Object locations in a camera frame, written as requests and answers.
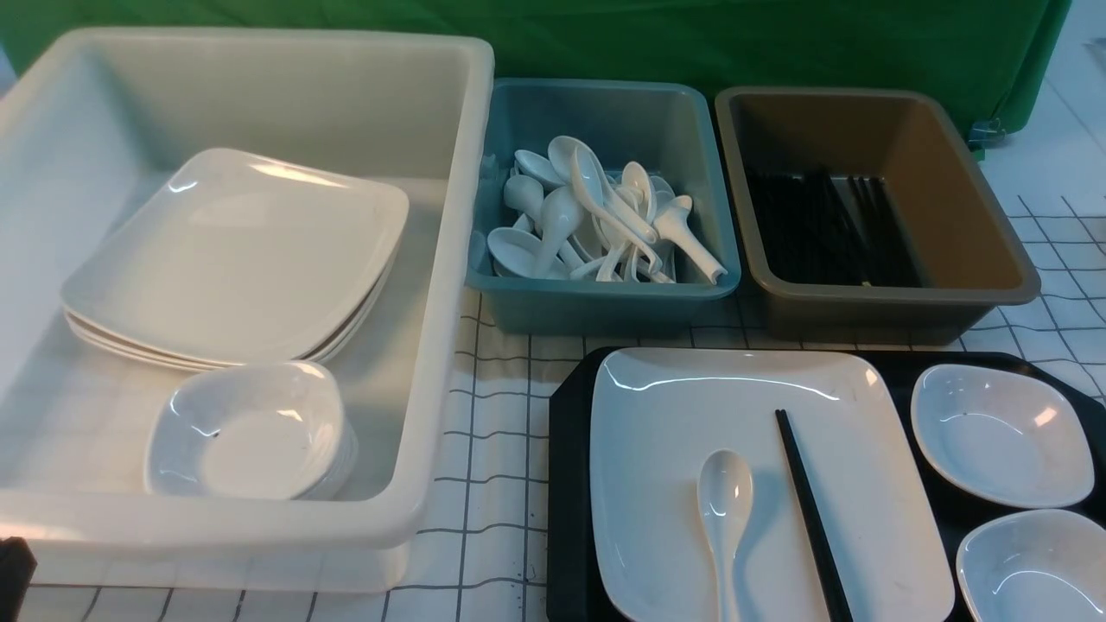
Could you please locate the large white square plate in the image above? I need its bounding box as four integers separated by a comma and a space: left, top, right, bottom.
589, 349, 956, 621

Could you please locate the white spoon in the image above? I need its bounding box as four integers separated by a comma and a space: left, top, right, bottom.
696, 448, 754, 621

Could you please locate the black chopstick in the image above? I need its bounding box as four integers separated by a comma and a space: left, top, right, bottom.
774, 410, 854, 621

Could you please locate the white bowl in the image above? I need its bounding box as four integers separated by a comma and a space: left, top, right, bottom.
954, 509, 1105, 621
143, 361, 349, 500
910, 364, 1096, 509

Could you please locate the top stacked white plate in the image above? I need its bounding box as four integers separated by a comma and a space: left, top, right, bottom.
60, 147, 410, 366

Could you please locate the pile of white spoons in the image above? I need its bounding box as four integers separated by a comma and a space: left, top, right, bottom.
481, 136, 728, 284

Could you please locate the teal plastic bin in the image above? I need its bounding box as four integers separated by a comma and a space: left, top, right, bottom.
466, 77, 742, 336

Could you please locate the checked white tablecloth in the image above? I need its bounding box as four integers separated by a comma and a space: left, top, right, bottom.
17, 194, 1103, 621

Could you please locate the stack of white bowls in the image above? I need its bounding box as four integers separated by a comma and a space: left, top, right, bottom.
294, 419, 359, 501

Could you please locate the bundle of black chopsticks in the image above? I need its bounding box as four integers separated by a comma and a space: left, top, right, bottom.
744, 166, 925, 288

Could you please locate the stack of white plates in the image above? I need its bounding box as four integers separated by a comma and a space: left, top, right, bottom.
63, 251, 399, 371

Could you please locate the brown plastic bin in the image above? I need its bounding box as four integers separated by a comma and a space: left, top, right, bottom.
714, 86, 1040, 346

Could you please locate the green cloth backdrop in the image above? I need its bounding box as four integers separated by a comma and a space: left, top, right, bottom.
3, 1, 1071, 136

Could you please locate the large white plastic tub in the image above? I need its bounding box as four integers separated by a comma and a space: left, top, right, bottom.
1, 28, 494, 592

